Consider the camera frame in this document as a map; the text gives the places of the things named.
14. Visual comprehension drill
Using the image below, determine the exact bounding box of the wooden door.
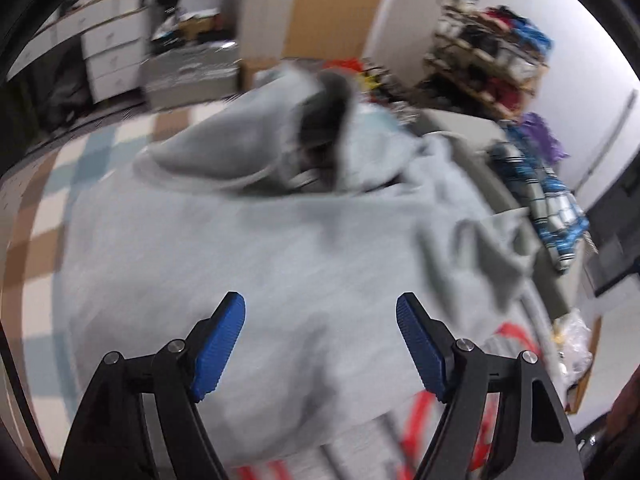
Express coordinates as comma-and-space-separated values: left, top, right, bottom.
282, 0, 398, 61

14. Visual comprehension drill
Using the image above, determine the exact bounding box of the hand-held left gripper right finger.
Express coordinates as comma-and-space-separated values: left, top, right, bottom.
396, 292, 586, 480

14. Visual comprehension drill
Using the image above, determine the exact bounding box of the white cabinet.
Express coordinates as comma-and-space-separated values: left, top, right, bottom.
237, 0, 301, 61

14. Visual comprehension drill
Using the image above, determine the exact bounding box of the grey hoodie with red print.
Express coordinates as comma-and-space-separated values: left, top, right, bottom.
62, 62, 553, 480

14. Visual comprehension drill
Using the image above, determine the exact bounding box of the orange bag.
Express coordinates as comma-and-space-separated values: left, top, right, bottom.
325, 57, 363, 75

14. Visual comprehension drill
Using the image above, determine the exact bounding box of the purple bag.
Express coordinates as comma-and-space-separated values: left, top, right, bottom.
517, 112, 571, 161

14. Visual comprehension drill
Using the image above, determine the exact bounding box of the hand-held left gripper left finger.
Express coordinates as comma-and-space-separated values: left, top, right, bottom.
59, 291, 247, 480

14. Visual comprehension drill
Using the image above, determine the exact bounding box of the wooden shoe rack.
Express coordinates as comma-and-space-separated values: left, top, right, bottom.
422, 0, 551, 121

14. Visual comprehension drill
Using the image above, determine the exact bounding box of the silver suitcase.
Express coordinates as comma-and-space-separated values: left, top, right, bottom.
142, 42, 243, 111

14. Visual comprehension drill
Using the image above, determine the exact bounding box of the dark cabinet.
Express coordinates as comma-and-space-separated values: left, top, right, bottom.
585, 165, 640, 296

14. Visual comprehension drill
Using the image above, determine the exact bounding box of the clear plastic bag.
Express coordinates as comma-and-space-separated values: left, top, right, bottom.
552, 310, 593, 376

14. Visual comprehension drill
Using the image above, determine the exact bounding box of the white drawer desk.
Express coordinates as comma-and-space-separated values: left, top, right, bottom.
10, 0, 153, 106

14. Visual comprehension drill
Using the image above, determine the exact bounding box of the checkered blanket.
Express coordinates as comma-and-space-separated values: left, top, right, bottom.
0, 102, 251, 480

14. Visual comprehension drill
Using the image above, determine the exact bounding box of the blue plaid shirt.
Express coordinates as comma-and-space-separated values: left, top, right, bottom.
487, 125, 591, 273

